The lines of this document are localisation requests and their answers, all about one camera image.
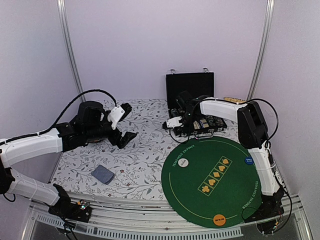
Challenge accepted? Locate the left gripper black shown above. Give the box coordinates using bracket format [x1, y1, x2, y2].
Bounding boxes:
[84, 110, 137, 149]

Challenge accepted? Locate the white dealer button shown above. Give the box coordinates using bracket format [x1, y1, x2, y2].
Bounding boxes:
[178, 158, 189, 168]

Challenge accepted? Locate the blue grey cloth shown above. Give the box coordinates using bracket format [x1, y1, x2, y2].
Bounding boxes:
[90, 164, 115, 185]

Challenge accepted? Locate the blue small blind button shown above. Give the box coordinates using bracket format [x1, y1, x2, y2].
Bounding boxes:
[244, 156, 254, 165]

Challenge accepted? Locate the orange big blind button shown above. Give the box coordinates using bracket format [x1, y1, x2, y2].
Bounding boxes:
[213, 214, 227, 227]

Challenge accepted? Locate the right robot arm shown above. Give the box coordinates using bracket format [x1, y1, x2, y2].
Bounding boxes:
[163, 91, 285, 218]

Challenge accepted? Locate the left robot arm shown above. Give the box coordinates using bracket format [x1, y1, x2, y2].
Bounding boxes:
[0, 101, 136, 217]

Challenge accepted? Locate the playing card deck box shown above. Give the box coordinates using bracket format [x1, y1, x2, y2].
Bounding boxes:
[193, 119, 209, 130]

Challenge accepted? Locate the poker chip row far left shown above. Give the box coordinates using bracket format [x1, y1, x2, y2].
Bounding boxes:
[169, 108, 179, 118]

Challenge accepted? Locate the poker chip row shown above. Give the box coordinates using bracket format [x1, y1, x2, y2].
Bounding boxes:
[213, 116, 227, 128]
[205, 115, 216, 126]
[169, 108, 179, 118]

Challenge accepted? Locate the poker chip row far right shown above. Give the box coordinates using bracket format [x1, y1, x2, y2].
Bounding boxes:
[213, 116, 227, 128]

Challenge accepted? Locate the black poker chip case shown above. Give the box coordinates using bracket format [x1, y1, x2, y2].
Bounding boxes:
[165, 70, 227, 137]

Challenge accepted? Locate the woven bamboo tray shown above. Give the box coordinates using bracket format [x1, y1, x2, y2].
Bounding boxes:
[223, 97, 246, 104]

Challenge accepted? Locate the green round poker mat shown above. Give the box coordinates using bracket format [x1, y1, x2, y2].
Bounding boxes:
[161, 136, 262, 229]

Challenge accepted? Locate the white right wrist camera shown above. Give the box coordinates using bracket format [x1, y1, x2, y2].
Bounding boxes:
[162, 116, 183, 130]

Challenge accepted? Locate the front aluminium rail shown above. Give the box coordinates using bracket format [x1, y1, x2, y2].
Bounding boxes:
[21, 194, 313, 240]

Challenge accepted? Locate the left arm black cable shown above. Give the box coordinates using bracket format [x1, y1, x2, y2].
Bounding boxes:
[4, 89, 118, 142]

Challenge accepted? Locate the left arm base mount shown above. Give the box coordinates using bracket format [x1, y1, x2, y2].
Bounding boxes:
[48, 183, 92, 223]

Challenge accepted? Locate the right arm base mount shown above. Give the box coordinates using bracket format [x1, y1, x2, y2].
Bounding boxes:
[241, 187, 285, 235]

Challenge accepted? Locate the right aluminium frame post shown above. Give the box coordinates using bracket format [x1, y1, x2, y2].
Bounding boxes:
[246, 0, 275, 101]

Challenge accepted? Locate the aluminium frame post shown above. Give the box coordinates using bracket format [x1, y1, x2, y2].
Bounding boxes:
[56, 0, 84, 94]
[246, 0, 275, 101]

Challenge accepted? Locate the left aluminium frame post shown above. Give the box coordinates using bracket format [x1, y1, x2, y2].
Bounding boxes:
[56, 0, 84, 94]

